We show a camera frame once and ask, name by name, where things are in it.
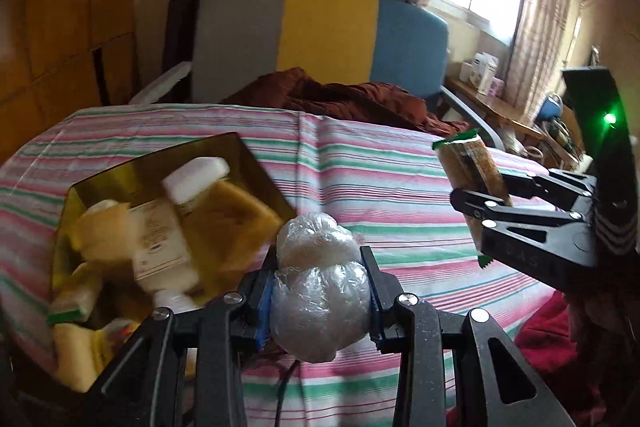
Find gold cardboard box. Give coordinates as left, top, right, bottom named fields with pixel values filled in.
left=50, top=132, right=298, bottom=395

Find green-edged biscuit packet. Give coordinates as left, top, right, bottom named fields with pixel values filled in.
left=432, top=130, right=513, bottom=269

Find wooden wardrobe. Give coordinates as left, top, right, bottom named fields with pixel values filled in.
left=0, top=0, right=143, bottom=158

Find yellow sponge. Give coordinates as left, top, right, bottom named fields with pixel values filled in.
left=52, top=322, right=108, bottom=393
left=192, top=182, right=286, bottom=268
left=70, top=202, right=131, bottom=258

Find striped tablecloth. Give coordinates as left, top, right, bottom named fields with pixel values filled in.
left=0, top=104, right=576, bottom=427

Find wooden desk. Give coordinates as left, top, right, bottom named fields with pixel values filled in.
left=445, top=77, right=546, bottom=140

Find clear plastic-wrapped ball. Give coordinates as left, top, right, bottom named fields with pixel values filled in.
left=270, top=212, right=373, bottom=363

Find black cable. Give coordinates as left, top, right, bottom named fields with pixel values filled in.
left=275, top=354, right=301, bottom=427

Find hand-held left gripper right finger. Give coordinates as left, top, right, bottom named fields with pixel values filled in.
left=360, top=246, right=577, bottom=427

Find white boxes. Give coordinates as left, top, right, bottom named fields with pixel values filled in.
left=460, top=52, right=498, bottom=95

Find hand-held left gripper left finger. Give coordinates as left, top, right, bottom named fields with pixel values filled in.
left=87, top=246, right=279, bottom=427

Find blue round object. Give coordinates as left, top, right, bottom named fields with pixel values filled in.
left=537, top=92, right=566, bottom=122

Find yellow packet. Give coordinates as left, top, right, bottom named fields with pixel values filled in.
left=95, top=319, right=146, bottom=358

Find beige carton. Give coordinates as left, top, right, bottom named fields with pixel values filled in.
left=127, top=199, right=193, bottom=288

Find red cloth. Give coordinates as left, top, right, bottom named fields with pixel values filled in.
left=445, top=292, right=640, bottom=427

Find grey yellow blue chair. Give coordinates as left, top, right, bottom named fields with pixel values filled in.
left=129, top=0, right=503, bottom=148

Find maroon cloth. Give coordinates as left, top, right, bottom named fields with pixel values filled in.
left=220, top=67, right=471, bottom=138

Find white foam block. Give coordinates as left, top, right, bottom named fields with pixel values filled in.
left=161, top=156, right=231, bottom=204

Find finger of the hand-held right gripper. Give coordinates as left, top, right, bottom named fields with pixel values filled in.
left=499, top=168, right=597, bottom=214
left=450, top=188, right=599, bottom=291

